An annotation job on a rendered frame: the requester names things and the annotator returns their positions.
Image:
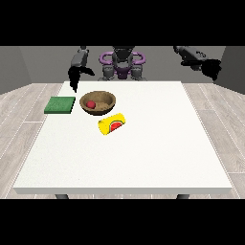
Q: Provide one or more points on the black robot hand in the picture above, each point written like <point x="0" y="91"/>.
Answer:
<point x="75" y="75"/>
<point x="211" y="67"/>

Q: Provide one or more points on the small red ball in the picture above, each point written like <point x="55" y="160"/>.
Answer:
<point x="91" y="104"/>

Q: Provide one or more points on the green square pad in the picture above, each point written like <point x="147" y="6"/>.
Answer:
<point x="59" y="105"/>

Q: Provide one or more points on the brown wooden bowl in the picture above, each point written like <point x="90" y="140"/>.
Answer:
<point x="99" y="102"/>

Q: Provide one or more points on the yellow cup with melon print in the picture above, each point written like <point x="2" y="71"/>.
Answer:
<point x="111" y="124"/>

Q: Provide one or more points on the grey robot trunk purple rings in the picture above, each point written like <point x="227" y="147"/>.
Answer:
<point x="122" y="65"/>

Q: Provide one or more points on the dark table leg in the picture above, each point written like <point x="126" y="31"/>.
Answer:
<point x="62" y="196"/>
<point x="182" y="196"/>

